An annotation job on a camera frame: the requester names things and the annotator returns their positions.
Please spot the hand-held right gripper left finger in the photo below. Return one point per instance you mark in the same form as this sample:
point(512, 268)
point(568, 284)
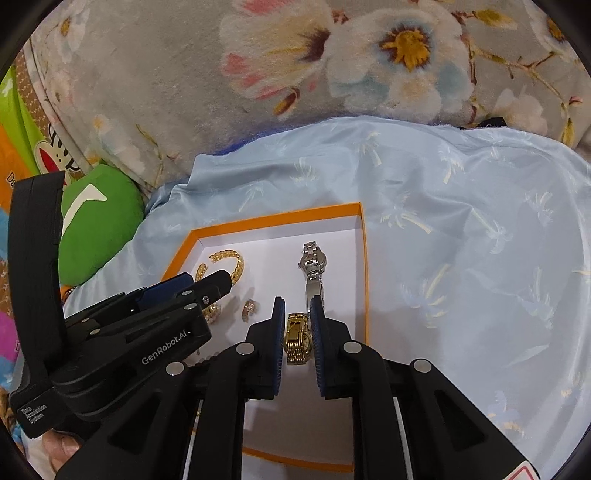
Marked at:
point(277, 350)

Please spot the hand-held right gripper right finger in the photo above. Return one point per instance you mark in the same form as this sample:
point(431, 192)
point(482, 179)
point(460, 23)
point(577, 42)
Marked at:
point(318, 355)

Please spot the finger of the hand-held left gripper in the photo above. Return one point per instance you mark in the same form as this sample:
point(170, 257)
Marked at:
point(161, 288)
point(212, 286)

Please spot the gold metal watch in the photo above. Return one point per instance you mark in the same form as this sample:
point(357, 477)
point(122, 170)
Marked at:
point(298, 337)

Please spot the gold leaf-pattern bangle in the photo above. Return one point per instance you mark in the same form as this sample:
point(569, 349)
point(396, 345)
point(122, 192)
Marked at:
point(239, 267)

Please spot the rose gold small earring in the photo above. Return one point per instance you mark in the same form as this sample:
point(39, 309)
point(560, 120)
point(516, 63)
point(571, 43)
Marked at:
point(249, 310)

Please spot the orange shallow box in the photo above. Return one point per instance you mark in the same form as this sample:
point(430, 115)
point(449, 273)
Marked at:
point(277, 258)

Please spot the silver metal watch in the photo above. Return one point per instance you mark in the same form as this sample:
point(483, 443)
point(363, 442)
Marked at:
point(310, 258)

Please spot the person's left hand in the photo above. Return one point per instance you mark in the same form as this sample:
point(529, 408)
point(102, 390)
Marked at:
point(62, 447)

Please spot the green round cushion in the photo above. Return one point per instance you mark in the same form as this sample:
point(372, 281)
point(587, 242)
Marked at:
point(101, 230)

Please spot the light blue palm-print sheet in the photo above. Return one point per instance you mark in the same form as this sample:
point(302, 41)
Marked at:
point(461, 277)

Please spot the colourful cartoon printed blanket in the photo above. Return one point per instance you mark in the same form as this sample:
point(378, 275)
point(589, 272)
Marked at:
point(46, 147)

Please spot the grey floral blanket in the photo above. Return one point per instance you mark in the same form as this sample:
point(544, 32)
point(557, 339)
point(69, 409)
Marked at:
point(184, 92)

